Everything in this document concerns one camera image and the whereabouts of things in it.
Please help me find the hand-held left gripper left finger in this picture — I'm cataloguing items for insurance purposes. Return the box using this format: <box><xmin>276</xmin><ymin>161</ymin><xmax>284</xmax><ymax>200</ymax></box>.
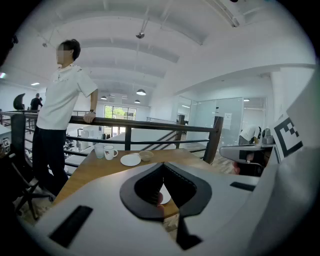
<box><xmin>34</xmin><ymin>161</ymin><xmax>181</xmax><ymax>256</ymax></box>

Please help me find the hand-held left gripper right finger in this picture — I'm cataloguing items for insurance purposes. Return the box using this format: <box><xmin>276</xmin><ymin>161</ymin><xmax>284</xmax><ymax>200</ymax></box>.
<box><xmin>163</xmin><ymin>161</ymin><xmax>260</xmax><ymax>251</ymax></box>

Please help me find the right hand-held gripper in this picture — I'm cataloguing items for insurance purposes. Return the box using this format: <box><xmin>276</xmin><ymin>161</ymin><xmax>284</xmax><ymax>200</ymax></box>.
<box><xmin>219</xmin><ymin>66</ymin><xmax>320</xmax><ymax>165</ymax></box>

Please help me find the big white plate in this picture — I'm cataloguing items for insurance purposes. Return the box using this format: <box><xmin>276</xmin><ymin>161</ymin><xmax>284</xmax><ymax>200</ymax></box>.
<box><xmin>120</xmin><ymin>153</ymin><xmax>142</xmax><ymax>167</ymax></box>
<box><xmin>159</xmin><ymin>182</ymin><xmax>172</xmax><ymax>205</ymax></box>

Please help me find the person's left hand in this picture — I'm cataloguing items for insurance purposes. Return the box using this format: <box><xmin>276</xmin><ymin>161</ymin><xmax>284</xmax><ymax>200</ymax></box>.
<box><xmin>156</xmin><ymin>191</ymin><xmax>166</xmax><ymax>218</ymax></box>

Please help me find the white printed mug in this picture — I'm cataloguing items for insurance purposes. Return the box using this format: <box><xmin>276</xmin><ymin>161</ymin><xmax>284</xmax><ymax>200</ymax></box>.
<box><xmin>103</xmin><ymin>144</ymin><xmax>119</xmax><ymax>161</ymax></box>

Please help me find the teal frosted cup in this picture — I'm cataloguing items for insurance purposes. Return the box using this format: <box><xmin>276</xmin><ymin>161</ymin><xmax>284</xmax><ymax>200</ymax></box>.
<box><xmin>93</xmin><ymin>143</ymin><xmax>105</xmax><ymax>160</ymax></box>

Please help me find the glass partition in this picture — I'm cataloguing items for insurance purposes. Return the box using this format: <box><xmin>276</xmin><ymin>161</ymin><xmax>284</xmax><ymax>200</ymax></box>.
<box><xmin>186</xmin><ymin>97</ymin><xmax>245</xmax><ymax>148</ymax></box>

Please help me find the beige bowl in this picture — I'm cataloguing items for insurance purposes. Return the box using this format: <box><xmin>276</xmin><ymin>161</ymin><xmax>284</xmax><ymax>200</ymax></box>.
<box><xmin>138</xmin><ymin>150</ymin><xmax>154</xmax><ymax>162</ymax></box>

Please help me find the brown wooden table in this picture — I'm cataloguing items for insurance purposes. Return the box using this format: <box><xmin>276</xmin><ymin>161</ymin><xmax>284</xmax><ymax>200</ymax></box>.
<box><xmin>0</xmin><ymin>109</ymin><xmax>225</xmax><ymax>176</ymax></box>

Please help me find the large window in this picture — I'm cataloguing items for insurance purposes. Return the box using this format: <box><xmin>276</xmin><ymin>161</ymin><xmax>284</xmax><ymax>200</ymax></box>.
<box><xmin>103</xmin><ymin>104</ymin><xmax>137</xmax><ymax>121</ymax></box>

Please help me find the black office chair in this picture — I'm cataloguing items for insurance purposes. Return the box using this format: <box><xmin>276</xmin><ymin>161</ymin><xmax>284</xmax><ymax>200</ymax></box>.
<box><xmin>7</xmin><ymin>92</ymin><xmax>55</xmax><ymax>221</ymax></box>

